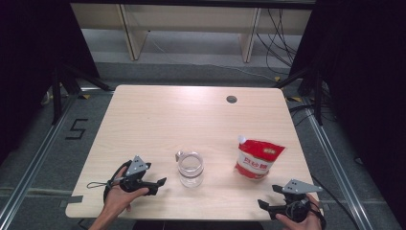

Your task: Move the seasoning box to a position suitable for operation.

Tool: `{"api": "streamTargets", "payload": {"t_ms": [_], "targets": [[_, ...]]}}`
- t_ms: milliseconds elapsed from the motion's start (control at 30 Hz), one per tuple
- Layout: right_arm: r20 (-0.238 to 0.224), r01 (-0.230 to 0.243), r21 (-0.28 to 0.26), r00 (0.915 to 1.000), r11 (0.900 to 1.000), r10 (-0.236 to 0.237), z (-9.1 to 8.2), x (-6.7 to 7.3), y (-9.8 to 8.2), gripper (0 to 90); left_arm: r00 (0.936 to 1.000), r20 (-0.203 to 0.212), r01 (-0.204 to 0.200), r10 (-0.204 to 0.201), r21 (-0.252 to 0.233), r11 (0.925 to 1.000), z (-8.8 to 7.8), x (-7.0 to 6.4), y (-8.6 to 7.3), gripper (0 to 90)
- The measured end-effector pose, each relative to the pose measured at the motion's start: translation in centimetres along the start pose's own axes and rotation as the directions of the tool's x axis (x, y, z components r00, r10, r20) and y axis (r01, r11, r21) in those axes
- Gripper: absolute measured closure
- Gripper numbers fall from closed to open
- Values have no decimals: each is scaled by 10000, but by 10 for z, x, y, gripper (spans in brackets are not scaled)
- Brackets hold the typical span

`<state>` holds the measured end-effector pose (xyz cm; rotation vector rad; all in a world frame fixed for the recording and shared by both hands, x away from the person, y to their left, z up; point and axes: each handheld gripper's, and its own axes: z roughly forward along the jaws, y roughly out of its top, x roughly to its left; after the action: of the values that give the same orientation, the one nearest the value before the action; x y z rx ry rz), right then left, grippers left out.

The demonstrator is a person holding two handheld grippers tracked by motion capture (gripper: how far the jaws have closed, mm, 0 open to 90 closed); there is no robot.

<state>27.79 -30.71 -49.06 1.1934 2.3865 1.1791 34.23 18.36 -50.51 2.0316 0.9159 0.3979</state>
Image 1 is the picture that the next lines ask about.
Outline thin black lanyard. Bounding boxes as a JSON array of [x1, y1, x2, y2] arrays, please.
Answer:
[[86, 179, 124, 190]]

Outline aluminium floor rail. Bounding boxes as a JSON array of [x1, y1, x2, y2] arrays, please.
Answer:
[[0, 94, 79, 230], [302, 99, 375, 230]]

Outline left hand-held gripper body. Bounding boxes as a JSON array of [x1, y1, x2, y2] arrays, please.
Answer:
[[119, 155, 151, 194]]

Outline thin white floor cable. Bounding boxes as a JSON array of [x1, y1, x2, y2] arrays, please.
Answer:
[[148, 31, 276, 81]]

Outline person's right hand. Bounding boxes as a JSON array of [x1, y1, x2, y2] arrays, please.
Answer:
[[276, 195, 324, 230]]

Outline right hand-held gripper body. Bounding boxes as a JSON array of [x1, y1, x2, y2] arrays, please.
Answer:
[[269, 179, 324, 223]]

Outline bundle of black cables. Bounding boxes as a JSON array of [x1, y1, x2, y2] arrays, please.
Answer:
[[256, 9, 299, 77]]

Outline black floor cable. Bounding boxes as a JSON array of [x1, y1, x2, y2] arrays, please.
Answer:
[[310, 173, 362, 230]]

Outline black curtain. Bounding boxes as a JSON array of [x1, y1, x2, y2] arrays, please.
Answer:
[[0, 0, 101, 164], [288, 0, 406, 224]]

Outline clear glass jar with lid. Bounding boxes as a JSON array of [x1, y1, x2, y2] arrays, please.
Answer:
[[174, 150, 205, 189]]

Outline red white spouted pouch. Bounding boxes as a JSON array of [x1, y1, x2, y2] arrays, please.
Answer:
[[235, 134, 287, 180]]

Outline black hand strap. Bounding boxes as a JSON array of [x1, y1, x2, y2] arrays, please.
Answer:
[[102, 160, 132, 203], [309, 199, 327, 230]]

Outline black metal stand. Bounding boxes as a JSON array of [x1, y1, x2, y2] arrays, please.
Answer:
[[52, 61, 111, 126], [273, 67, 324, 127]]

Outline person's left hand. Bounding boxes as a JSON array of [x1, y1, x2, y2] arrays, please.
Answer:
[[103, 166, 150, 213]]

